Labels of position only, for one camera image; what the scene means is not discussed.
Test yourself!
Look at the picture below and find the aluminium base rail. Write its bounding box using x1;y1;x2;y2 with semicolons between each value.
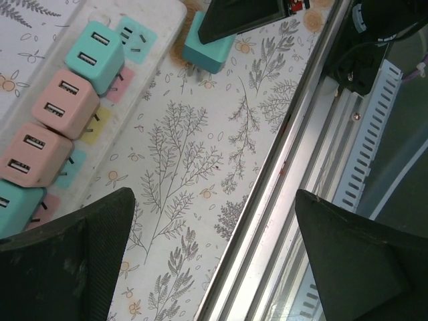
195;0;382;321

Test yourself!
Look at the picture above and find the light teal USB charger plug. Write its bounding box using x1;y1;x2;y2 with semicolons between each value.
0;179;47;238
65;20;124;98

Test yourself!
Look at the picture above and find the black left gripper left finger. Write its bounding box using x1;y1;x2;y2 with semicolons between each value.
0;187;136;321

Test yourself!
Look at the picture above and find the dark teal USB charger plug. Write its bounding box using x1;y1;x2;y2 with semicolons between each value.
182;11;237;83

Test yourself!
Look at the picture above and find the pale pink USB charger plug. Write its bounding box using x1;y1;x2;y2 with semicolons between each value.
0;122;74;189
31;69;101;140

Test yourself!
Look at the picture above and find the slotted white cable tray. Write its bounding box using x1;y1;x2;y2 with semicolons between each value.
297;59;402;321

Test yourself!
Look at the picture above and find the floral patterned table cover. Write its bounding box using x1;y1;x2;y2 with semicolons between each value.
0;0;342;321

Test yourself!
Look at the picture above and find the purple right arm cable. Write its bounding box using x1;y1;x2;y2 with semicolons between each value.
401;55;428;83

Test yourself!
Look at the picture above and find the white power strip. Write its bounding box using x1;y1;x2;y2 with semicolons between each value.
0;0;188;235

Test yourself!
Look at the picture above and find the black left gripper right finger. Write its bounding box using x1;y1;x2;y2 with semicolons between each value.
294;189;428;321

